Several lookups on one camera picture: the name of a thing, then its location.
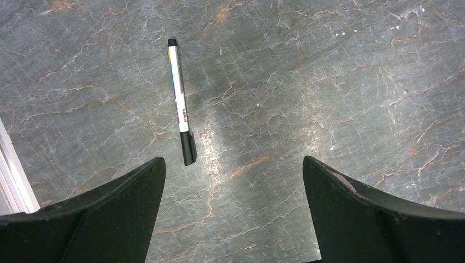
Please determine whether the aluminium frame rail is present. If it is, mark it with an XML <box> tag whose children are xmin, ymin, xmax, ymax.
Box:
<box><xmin>1</xmin><ymin>123</ymin><xmax>40</xmax><ymax>215</ymax></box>

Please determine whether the white marker pen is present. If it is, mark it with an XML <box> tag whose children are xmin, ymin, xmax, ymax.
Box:
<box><xmin>167</xmin><ymin>38</ymin><xmax>197</xmax><ymax>166</ymax></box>

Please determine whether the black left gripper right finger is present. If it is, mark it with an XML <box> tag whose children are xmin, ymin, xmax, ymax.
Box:
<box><xmin>303</xmin><ymin>156</ymin><xmax>464</xmax><ymax>262</ymax></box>

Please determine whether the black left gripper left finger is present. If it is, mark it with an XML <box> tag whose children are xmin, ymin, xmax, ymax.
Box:
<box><xmin>1</xmin><ymin>157</ymin><xmax>166</xmax><ymax>262</ymax></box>

